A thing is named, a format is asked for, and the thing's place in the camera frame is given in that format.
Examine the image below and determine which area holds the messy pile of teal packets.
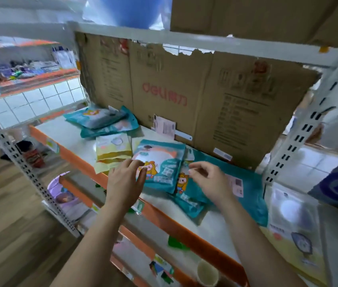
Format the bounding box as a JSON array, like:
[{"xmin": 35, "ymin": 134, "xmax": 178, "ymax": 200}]
[{"xmin": 63, "ymin": 105, "xmax": 140, "ymax": 139}]

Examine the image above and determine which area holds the green snack packet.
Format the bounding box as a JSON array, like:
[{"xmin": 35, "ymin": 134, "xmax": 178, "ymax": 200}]
[{"xmin": 168, "ymin": 236, "xmax": 190, "ymax": 252}]

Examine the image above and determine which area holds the lilac plastic basin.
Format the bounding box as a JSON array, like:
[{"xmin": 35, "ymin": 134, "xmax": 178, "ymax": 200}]
[{"xmin": 48, "ymin": 173, "xmax": 81, "ymax": 211}]

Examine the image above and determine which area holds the beige paper cup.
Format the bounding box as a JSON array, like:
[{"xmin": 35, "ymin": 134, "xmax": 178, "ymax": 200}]
[{"xmin": 196, "ymin": 259, "xmax": 220, "ymax": 287}]

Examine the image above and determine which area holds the person's left forearm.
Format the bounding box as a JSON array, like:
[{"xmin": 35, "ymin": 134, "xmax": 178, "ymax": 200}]
[{"xmin": 49, "ymin": 203, "xmax": 133, "ymax": 287}]

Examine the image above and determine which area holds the person's right forearm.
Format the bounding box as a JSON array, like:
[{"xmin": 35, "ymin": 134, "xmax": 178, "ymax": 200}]
[{"xmin": 216, "ymin": 200, "xmax": 307, "ymax": 287}]

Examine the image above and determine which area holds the person's right hand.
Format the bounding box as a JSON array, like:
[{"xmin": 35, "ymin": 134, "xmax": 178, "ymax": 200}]
[{"xmin": 188, "ymin": 161, "xmax": 236, "ymax": 208}]

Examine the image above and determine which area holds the red snack packet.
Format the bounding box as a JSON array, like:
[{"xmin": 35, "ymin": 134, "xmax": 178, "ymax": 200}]
[{"xmin": 24, "ymin": 149, "xmax": 45, "ymax": 169}]

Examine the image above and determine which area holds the pile of colourful cards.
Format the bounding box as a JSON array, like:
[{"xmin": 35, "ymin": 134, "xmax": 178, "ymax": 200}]
[{"xmin": 149, "ymin": 259, "xmax": 175, "ymax": 284}]

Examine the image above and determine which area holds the cream packaged hand mirror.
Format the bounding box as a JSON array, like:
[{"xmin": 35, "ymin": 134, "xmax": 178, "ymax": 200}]
[{"xmin": 260, "ymin": 183, "xmax": 328, "ymax": 286}]

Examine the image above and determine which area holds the brown cardboard sheet red print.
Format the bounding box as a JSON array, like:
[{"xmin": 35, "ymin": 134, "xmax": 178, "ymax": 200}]
[{"xmin": 75, "ymin": 32, "xmax": 322, "ymax": 171}]

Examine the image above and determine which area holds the yellow white price label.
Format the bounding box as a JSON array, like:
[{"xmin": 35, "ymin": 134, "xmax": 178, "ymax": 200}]
[
  {"xmin": 131, "ymin": 199, "xmax": 145, "ymax": 215},
  {"xmin": 45, "ymin": 138, "xmax": 60, "ymax": 154}
]

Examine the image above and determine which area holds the person's left hand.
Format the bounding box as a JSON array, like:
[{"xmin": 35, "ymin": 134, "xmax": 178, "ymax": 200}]
[{"xmin": 105, "ymin": 159, "xmax": 148, "ymax": 211}]

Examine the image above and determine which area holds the blue plastic basin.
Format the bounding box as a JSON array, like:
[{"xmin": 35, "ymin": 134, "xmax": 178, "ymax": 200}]
[{"xmin": 86, "ymin": 0, "xmax": 172, "ymax": 29}]

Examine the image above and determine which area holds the brown cardboard box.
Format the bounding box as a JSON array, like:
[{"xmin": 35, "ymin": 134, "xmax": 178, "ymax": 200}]
[{"xmin": 170, "ymin": 0, "xmax": 338, "ymax": 56}]

